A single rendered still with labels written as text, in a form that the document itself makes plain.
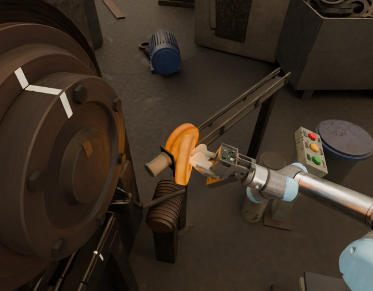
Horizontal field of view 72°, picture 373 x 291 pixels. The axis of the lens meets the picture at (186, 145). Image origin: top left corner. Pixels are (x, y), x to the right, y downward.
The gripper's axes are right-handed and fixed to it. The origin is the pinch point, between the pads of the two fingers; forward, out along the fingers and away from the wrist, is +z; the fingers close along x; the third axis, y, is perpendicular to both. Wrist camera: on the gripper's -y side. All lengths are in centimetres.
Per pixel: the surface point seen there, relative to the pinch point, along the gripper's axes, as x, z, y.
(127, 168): 4.8, 15.6, -10.5
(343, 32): -168, -90, 10
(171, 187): -9.2, -1.8, -32.0
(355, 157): -57, -91, -16
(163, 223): 6.3, -3.2, -33.7
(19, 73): 30, 26, 36
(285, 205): -35, -68, -48
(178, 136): -15.1, 3.5, -8.2
